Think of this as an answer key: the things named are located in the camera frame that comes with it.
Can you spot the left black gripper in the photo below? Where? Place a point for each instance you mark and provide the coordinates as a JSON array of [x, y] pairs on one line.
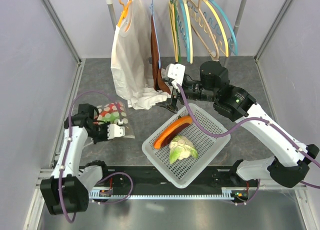
[[105, 138]]

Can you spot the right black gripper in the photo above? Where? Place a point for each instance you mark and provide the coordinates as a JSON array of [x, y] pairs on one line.
[[175, 94]]

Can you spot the light green cucumber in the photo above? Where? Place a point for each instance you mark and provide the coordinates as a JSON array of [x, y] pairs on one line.
[[109, 117]]

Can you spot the clear dotted zip top bag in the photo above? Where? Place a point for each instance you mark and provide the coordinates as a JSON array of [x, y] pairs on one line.
[[128, 129]]

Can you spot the red apple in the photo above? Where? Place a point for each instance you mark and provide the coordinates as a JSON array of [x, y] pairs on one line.
[[110, 108]]

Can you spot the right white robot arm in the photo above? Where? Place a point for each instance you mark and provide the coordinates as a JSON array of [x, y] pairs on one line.
[[289, 164]]

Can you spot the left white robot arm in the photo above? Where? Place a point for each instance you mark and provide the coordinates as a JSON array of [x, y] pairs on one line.
[[67, 190]]

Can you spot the brown cloth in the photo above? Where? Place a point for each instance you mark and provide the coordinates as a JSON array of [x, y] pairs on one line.
[[158, 83]]

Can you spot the white t-shirt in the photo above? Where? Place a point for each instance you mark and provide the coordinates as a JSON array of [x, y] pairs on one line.
[[131, 60]]

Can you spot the orange pumpkin slice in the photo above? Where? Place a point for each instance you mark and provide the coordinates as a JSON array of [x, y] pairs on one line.
[[171, 131]]

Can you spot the white cauliflower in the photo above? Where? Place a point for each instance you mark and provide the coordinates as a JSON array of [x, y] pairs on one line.
[[181, 148]]

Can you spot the white plastic basket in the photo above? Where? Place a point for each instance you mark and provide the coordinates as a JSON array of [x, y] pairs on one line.
[[182, 172]]

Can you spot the yellow plastic hanger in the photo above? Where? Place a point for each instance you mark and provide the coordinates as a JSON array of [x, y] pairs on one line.
[[221, 29]]

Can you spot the teal plastic hanger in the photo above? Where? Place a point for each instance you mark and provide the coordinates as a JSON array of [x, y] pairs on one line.
[[221, 28]]

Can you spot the cream hanger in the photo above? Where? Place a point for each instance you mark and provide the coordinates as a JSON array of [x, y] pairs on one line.
[[173, 31]]

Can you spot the green hanger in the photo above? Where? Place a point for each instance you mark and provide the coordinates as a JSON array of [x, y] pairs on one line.
[[176, 31]]

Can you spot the light blue hanger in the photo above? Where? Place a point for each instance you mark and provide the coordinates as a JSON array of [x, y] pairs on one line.
[[184, 25]]

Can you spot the orange hanger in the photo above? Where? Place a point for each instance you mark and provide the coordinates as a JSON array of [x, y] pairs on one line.
[[125, 12]]

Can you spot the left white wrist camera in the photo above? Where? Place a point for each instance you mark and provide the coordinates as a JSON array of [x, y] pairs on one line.
[[116, 130]]

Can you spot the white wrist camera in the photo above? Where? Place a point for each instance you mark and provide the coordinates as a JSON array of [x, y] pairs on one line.
[[174, 73], [116, 130]]

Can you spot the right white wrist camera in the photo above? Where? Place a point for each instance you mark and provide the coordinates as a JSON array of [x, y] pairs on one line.
[[174, 73]]

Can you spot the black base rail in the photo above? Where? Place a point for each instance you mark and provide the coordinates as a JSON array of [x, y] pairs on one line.
[[147, 180]]

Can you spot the blue wire hanger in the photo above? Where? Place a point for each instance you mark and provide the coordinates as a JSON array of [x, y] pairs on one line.
[[152, 9]]

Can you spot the white slotted cable duct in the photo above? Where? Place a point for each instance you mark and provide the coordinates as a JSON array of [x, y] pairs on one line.
[[101, 194]]

